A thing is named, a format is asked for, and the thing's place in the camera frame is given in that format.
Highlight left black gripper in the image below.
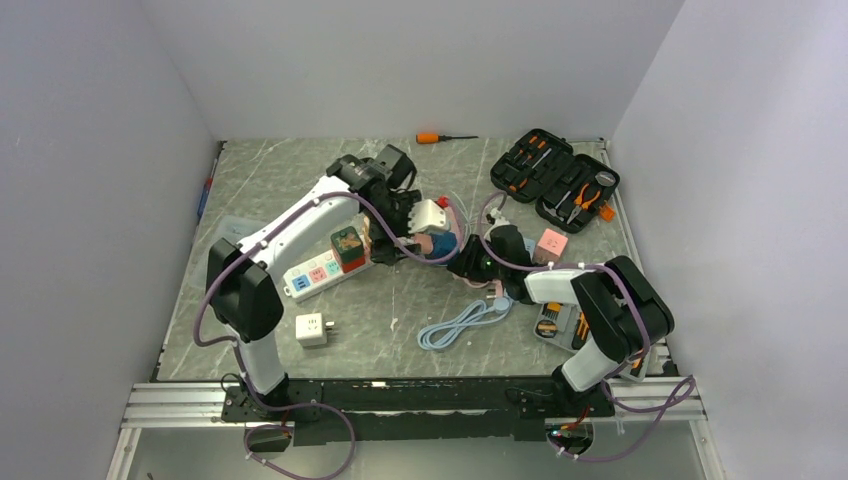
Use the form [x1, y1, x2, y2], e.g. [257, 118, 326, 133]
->
[365, 191, 423, 266]

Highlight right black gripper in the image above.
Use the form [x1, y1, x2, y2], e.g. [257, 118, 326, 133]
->
[448, 234, 509, 283]

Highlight pink cable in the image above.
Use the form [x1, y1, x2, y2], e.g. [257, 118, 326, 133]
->
[463, 274, 505, 299]

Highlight blue cube socket adapter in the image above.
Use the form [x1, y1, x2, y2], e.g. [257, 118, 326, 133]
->
[428, 231, 458, 264]

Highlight light blue plug and cable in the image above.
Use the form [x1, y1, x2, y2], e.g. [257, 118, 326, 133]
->
[417, 294, 515, 352]

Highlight pink cube socket adapter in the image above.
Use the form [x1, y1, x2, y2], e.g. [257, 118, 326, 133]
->
[532, 229, 568, 265]

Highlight grey tool case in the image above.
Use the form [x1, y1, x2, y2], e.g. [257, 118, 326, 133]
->
[533, 303, 664, 381]

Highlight white power strip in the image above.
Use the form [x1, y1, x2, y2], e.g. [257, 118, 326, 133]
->
[282, 250, 374, 303]

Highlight black tool case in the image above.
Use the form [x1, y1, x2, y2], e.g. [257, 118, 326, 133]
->
[490, 128, 621, 234]

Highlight clear plastic screw box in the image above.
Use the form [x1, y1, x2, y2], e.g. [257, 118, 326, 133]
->
[188, 214, 256, 293]

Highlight white cube socket adapter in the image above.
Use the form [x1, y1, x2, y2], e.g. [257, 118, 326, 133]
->
[294, 313, 335, 348]

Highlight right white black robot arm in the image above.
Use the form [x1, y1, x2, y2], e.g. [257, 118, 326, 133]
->
[447, 225, 675, 415]

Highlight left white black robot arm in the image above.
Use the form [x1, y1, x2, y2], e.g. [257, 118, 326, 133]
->
[204, 145, 422, 420]

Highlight green cube socket adapter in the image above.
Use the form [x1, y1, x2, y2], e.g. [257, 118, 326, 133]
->
[330, 226, 365, 265]

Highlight red cube socket adapter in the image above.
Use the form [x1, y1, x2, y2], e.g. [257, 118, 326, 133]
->
[340, 255, 367, 274]

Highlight salmon pink usb charger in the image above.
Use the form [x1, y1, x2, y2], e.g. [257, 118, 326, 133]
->
[414, 233, 434, 259]

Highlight orange tape measure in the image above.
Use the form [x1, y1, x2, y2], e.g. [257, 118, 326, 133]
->
[535, 319, 558, 338]

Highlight orange pliers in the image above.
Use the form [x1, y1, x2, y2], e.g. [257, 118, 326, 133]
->
[567, 183, 603, 224]

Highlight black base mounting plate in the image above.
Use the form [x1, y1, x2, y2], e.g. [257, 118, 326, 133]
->
[220, 376, 615, 446]

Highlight blue red pen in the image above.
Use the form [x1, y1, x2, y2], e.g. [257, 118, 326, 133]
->
[196, 159, 218, 219]

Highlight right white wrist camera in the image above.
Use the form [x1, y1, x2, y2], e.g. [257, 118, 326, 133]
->
[486, 207, 511, 229]

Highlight orange handled screwdriver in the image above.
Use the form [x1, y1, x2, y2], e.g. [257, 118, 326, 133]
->
[415, 133, 477, 145]

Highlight aluminium rail frame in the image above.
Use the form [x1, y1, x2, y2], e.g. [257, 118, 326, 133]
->
[106, 377, 726, 479]

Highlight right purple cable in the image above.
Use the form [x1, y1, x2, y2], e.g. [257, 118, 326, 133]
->
[475, 190, 697, 464]

